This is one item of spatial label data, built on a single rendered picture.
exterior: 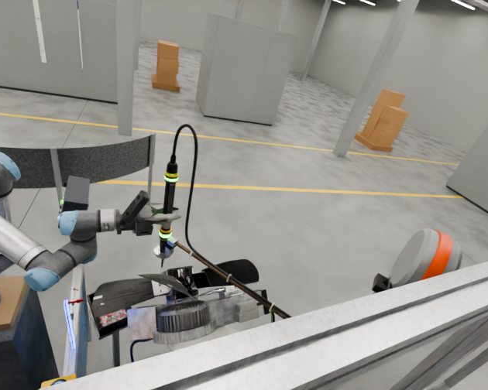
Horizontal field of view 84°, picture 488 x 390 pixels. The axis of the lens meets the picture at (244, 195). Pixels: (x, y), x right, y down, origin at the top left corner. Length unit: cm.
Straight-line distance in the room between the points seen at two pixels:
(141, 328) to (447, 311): 126
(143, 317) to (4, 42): 658
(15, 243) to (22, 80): 658
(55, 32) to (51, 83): 100
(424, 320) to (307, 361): 12
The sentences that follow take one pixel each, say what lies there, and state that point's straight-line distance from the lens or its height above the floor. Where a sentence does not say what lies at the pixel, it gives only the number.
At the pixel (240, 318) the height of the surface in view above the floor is 113.
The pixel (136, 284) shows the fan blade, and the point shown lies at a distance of 132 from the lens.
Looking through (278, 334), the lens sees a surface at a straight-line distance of 21.
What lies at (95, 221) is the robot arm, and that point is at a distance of 97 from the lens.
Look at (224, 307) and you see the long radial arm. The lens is 136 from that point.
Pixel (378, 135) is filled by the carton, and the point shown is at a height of 41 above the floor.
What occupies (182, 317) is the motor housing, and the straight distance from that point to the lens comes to 123.
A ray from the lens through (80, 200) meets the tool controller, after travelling 170.
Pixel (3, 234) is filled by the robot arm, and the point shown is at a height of 157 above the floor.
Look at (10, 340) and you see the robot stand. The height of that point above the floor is 100.
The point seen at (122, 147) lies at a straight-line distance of 306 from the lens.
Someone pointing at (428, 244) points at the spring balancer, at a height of 195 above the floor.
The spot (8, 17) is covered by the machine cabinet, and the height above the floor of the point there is 132.
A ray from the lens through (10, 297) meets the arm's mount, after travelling 157.
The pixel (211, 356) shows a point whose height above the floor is 205.
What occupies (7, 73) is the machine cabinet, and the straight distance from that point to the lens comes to 753.
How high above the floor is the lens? 222
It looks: 31 degrees down
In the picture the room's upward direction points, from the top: 16 degrees clockwise
